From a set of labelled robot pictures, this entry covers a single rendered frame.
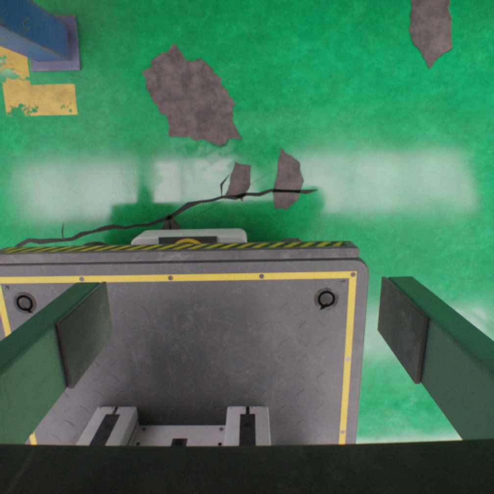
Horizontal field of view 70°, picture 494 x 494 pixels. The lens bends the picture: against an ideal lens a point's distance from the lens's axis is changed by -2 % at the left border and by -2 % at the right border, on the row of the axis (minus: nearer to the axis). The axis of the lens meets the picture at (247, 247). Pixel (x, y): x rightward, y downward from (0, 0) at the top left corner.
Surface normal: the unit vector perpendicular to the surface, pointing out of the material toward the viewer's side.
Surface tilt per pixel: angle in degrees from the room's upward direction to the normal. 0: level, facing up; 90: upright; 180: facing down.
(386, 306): 90
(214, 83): 0
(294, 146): 0
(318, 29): 0
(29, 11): 90
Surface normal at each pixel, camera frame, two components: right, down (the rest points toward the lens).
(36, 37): 1.00, 0.00
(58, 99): -0.01, 0.25
